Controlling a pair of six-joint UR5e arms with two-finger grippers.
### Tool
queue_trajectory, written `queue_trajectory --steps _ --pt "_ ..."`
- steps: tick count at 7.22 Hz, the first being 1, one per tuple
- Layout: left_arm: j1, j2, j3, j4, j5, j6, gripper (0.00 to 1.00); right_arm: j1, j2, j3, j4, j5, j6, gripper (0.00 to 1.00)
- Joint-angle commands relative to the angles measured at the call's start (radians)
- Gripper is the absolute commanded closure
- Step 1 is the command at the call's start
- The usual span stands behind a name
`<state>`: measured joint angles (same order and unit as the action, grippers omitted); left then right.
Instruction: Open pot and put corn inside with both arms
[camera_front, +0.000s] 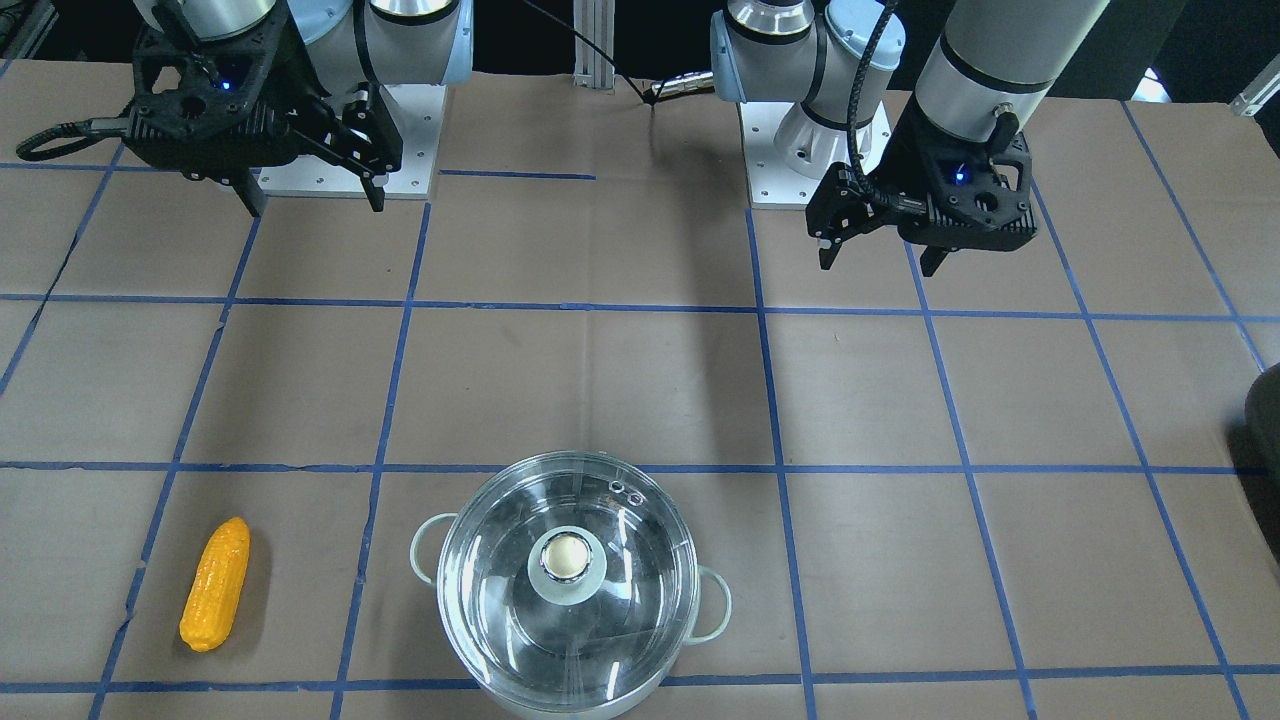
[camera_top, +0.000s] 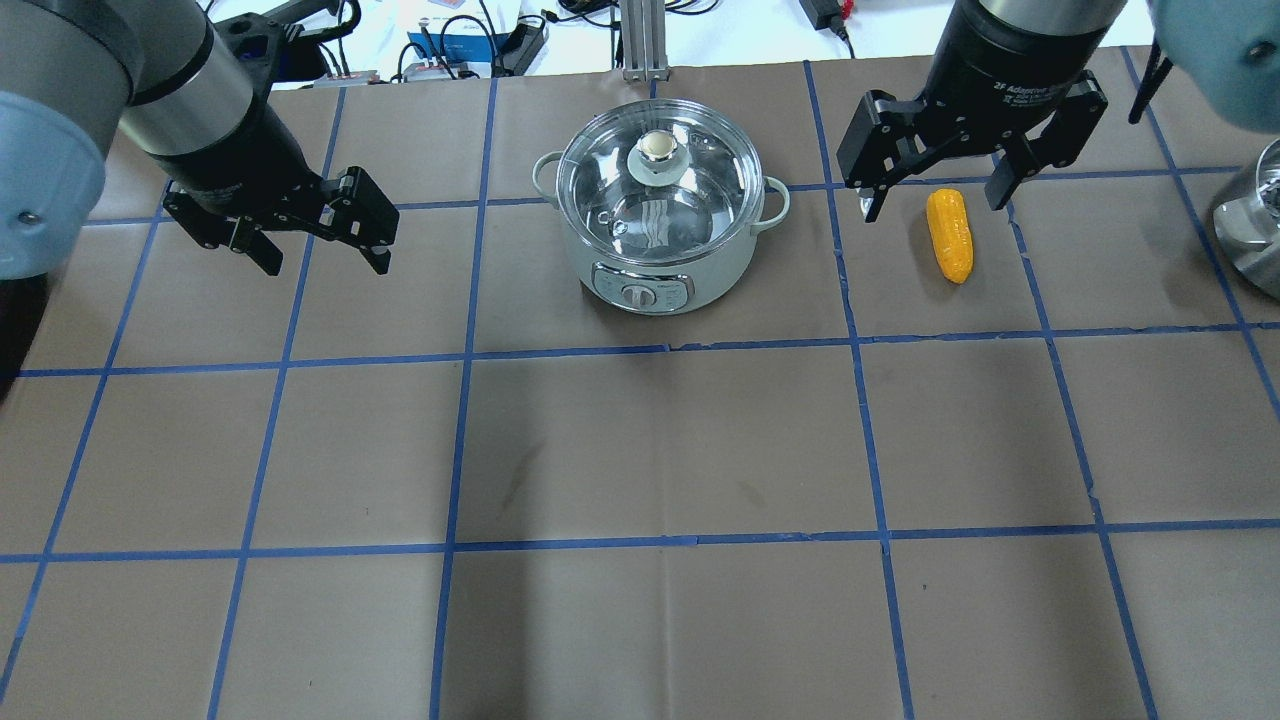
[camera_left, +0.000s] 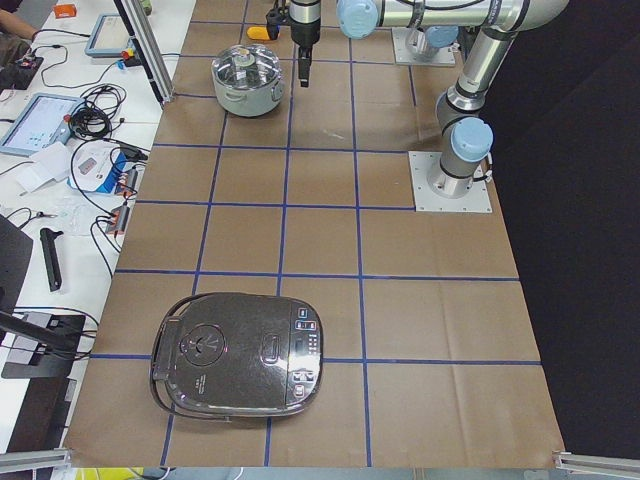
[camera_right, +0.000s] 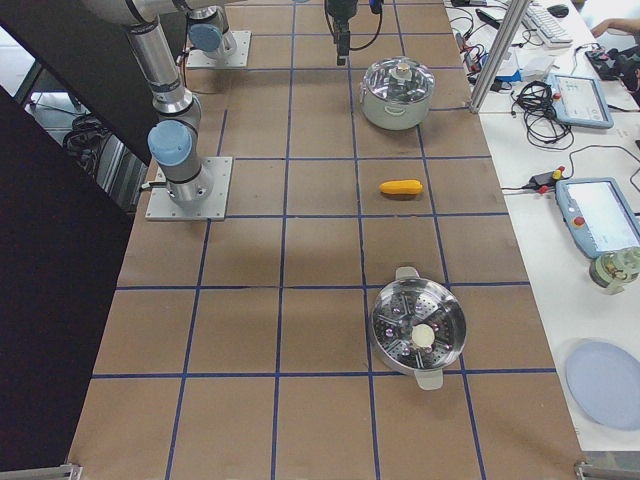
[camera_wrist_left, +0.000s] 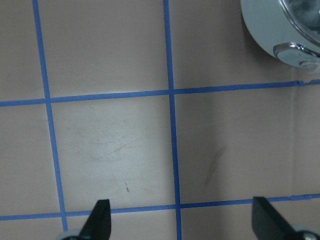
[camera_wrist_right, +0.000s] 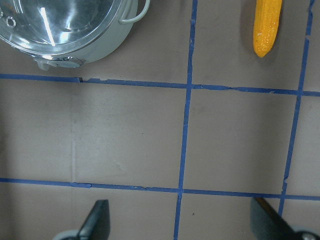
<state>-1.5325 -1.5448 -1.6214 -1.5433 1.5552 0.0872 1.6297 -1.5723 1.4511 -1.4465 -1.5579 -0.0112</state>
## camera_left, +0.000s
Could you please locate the orange box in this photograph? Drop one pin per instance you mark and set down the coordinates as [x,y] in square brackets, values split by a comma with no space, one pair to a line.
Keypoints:
[63,11]

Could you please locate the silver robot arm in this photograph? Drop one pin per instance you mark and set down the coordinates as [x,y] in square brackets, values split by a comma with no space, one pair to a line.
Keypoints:
[467,140]

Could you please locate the blue teach pendant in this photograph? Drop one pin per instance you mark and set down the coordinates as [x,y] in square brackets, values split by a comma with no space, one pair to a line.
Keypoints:
[109,37]
[43,122]

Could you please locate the blue teach pendant far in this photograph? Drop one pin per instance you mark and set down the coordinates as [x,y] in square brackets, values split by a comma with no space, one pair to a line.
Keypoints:
[109,37]

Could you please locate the blue teach pendant near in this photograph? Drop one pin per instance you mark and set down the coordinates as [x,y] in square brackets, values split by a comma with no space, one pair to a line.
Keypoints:
[43,122]

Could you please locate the blue white booklet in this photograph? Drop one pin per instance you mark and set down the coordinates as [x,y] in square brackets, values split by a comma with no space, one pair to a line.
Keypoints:
[96,167]

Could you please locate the black bar tool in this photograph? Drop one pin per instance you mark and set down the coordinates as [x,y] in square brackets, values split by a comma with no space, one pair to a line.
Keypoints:
[47,239]

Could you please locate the glass pot lid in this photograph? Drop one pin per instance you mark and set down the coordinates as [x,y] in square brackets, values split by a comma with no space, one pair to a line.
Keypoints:
[246,67]

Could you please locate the yellow corn cob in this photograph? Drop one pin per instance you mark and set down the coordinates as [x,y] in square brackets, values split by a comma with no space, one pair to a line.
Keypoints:
[263,33]

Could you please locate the aluminium frame post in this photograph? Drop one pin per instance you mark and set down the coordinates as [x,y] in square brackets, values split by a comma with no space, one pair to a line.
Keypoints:
[147,49]

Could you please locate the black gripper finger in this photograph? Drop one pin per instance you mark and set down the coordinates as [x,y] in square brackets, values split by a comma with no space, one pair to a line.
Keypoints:
[304,65]

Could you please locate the dark rice cooker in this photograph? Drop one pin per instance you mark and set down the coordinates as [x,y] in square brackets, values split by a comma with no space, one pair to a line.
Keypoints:
[223,355]

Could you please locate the grey connector box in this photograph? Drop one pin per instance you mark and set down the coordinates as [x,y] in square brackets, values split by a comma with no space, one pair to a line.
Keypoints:
[117,222]

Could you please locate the pale green electric pot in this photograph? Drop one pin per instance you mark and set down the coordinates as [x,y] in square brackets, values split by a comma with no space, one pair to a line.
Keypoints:
[251,103]

